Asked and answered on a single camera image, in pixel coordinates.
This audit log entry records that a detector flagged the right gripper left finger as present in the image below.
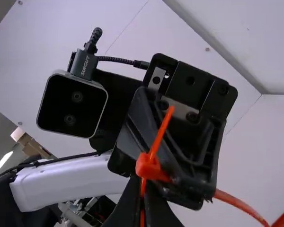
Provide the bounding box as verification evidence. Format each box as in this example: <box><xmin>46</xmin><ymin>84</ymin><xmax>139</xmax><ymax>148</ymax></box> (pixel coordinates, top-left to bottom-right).
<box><xmin>103</xmin><ymin>176</ymin><xmax>144</xmax><ymax>227</ymax></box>

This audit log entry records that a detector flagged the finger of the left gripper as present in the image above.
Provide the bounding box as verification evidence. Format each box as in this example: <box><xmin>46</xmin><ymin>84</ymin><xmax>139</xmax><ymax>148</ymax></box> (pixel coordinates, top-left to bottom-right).
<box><xmin>107</xmin><ymin>86</ymin><xmax>181</xmax><ymax>185</ymax></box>

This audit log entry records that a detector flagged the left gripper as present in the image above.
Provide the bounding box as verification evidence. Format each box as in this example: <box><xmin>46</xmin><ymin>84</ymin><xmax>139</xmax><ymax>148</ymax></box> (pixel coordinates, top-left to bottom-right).
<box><xmin>88</xmin><ymin>52</ymin><xmax>239</xmax><ymax>211</ymax></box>

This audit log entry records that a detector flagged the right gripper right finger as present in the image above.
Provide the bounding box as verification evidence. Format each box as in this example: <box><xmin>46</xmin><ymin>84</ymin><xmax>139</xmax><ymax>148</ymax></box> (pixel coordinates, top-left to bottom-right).
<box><xmin>143</xmin><ymin>185</ymin><xmax>183</xmax><ymax>227</ymax></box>

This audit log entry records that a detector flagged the orange cable tie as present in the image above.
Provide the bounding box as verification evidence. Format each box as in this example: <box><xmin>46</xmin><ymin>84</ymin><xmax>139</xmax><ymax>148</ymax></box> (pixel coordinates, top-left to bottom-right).
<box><xmin>135</xmin><ymin>105</ymin><xmax>284</xmax><ymax>227</ymax></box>

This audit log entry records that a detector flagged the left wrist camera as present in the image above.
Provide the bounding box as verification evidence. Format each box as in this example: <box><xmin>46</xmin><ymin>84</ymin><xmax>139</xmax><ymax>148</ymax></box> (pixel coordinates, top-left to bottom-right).
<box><xmin>35</xmin><ymin>69</ymin><xmax>109</xmax><ymax>140</ymax></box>

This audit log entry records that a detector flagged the black cable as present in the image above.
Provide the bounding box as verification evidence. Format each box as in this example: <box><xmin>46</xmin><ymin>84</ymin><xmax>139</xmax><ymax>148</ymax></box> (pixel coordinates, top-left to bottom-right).
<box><xmin>67</xmin><ymin>26</ymin><xmax>152</xmax><ymax>80</ymax></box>

